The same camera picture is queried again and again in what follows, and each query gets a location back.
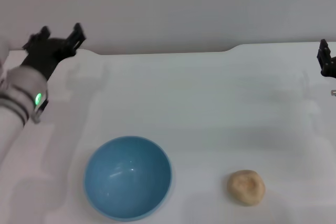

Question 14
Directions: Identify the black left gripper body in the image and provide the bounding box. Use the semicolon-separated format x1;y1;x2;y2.
20;36;77;81

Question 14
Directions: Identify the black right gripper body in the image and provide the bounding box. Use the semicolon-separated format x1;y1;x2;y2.
321;56;336;79

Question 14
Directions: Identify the egg yolk pastry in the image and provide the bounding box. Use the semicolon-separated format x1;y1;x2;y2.
226;169;266;207

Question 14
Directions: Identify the blue bowl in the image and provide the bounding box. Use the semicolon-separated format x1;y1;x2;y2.
83;136;173;222

